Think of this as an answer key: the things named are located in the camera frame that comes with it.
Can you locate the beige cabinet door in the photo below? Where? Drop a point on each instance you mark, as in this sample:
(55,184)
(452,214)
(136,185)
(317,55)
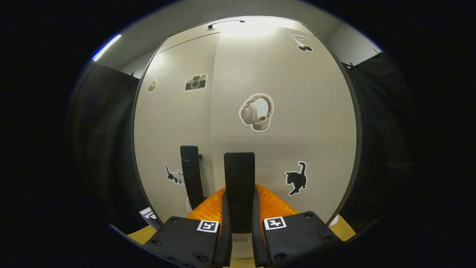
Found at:
(316,111)
(174,123)

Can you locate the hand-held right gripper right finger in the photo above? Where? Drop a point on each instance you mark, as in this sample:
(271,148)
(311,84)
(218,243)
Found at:
(258,242)

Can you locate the narrow ceiling light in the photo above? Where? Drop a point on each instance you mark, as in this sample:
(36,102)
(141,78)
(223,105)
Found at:
(107,47)

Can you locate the beige cabinet drawer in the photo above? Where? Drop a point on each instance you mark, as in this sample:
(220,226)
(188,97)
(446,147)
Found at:
(186,38)

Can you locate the black backdrop cloth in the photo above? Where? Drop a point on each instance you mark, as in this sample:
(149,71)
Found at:
(96,130)

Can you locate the beige double-door shoe cabinet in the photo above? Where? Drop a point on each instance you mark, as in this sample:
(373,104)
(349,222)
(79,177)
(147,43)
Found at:
(359,123)

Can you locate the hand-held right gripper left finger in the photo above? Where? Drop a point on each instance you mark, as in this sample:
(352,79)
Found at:
(225,238)

